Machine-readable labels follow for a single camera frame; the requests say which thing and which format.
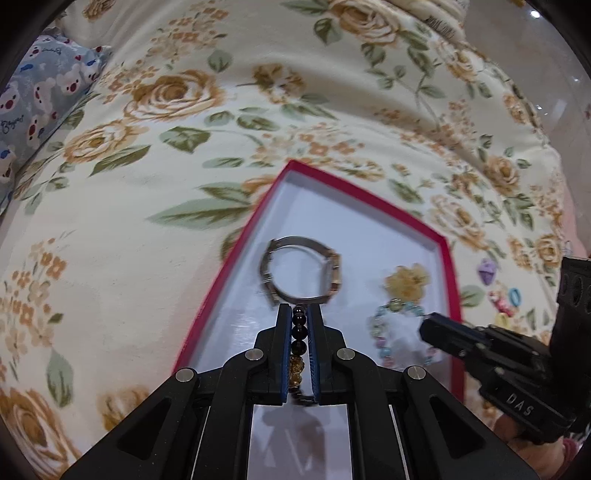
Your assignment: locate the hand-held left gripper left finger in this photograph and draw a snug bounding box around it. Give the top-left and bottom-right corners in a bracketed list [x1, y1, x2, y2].
[60, 304, 296, 480]

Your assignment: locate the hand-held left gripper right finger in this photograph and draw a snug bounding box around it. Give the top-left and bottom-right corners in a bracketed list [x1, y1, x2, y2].
[307, 305, 542, 480]

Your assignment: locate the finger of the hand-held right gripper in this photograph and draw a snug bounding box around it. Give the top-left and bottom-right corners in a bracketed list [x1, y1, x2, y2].
[419, 313, 497, 366]

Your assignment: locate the black bead bracelet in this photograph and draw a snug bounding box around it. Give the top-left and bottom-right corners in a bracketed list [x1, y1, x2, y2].
[288, 305, 317, 408]

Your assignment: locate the pastel bead bracelet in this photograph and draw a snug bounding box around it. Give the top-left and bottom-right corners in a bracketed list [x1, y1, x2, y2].
[369, 299, 440, 368]

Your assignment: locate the red shallow box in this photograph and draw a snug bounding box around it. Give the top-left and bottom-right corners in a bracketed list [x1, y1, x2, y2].
[172, 160, 465, 403]

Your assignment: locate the person's right hand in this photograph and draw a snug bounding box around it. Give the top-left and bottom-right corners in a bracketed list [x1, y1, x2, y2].
[492, 408, 570, 480]

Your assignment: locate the yellow flower hair clip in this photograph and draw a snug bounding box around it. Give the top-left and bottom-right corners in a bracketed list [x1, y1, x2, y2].
[385, 264, 431, 301]

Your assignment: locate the purple hair accessory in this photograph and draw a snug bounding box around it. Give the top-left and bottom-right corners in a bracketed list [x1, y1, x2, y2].
[477, 258, 499, 285]

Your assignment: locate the metal wrist watch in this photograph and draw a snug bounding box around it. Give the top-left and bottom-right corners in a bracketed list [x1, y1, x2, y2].
[259, 236, 343, 306]

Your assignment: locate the grey bear print pillow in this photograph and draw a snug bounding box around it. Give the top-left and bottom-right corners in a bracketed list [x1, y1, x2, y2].
[0, 37, 114, 214]

